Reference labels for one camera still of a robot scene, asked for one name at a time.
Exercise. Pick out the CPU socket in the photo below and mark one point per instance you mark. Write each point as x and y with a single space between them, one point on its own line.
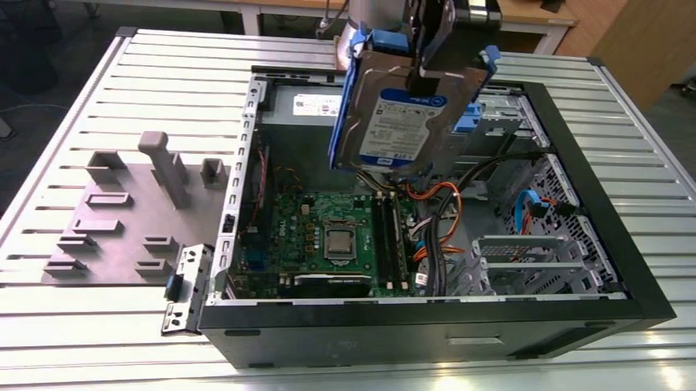
327 256

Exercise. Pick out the green motherboard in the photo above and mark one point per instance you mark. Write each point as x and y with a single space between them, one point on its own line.
294 212

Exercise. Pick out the grey power supply unit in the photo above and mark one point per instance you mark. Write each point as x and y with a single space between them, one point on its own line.
294 155

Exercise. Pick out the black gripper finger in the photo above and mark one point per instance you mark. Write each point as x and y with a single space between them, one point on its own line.
423 81

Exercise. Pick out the black graphics card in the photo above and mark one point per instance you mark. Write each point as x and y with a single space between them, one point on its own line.
326 285

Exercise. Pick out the metal disk bay cage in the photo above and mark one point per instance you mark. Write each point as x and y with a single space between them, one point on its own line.
533 266

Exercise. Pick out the wooden cabinet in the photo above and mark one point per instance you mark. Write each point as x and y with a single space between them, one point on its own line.
641 40

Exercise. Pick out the grey parts rack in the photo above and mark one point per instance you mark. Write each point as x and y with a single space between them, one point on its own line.
124 228

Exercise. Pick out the blue drive bay latch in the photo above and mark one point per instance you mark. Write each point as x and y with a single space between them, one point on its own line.
469 118

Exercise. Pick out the metal expansion slot bracket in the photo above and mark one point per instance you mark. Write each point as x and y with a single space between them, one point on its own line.
189 260

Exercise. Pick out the silver CPU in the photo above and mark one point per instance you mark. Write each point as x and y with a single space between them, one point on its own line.
339 240

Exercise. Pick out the wooden desk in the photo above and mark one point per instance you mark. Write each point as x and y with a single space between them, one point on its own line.
535 12

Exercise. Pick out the hard disk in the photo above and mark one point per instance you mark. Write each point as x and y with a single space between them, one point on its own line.
391 130

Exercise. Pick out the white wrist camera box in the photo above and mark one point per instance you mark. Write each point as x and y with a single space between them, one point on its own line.
486 10

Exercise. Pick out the metal optical drive cage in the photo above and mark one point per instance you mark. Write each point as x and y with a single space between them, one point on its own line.
478 146

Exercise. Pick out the black open PC case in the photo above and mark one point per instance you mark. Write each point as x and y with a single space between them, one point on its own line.
434 326

